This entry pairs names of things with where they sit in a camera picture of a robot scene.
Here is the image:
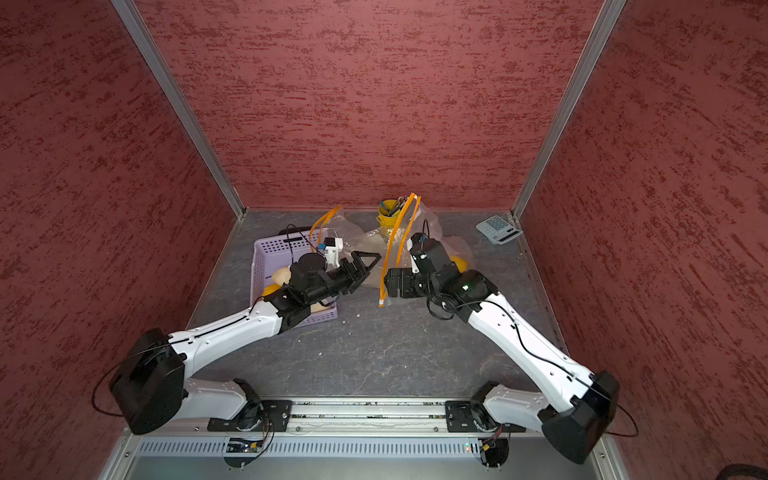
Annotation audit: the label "yellow fruit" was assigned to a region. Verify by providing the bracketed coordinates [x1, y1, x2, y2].
[451, 256, 468, 273]

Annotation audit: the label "aluminium front rail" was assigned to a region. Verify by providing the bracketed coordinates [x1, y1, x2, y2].
[122, 395, 610, 439]

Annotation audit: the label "yellow pen cup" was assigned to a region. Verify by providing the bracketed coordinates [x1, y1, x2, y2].
[377, 197, 405, 228]

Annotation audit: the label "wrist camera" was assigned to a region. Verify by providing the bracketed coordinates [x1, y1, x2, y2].
[317, 237, 344, 270]
[409, 232, 432, 260]

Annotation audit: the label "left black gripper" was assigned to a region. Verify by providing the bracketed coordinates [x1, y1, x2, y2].
[307, 251, 382, 305]

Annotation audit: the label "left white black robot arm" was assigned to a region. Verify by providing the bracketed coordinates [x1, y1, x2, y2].
[108, 251, 381, 435]

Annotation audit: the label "beige round fruit bag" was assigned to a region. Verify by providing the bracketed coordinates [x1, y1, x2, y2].
[271, 267, 291, 286]

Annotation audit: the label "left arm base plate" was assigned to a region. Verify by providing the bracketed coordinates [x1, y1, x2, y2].
[207, 400, 293, 433]

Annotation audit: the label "pens in cup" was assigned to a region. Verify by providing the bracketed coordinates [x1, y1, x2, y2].
[379, 197, 407, 217]

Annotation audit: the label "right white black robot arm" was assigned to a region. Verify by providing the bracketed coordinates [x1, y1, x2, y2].
[385, 233, 621, 464]

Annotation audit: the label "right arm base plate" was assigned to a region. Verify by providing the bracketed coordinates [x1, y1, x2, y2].
[445, 400, 526, 435]

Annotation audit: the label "yellow pear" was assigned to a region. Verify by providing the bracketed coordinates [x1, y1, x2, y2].
[261, 284, 281, 297]

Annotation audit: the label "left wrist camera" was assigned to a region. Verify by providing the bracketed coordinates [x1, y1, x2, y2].
[317, 237, 344, 270]

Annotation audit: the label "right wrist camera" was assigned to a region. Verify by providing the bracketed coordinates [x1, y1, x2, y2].
[409, 232, 432, 260]

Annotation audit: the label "grey calculator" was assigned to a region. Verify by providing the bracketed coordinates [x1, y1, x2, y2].
[476, 215, 522, 245]

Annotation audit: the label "lilac perforated plastic basket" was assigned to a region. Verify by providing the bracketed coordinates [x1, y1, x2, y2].
[250, 230, 318, 303]

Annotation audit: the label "clear zip-top bag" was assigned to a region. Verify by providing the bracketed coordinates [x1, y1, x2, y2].
[377, 191, 475, 308]
[309, 206, 386, 288]

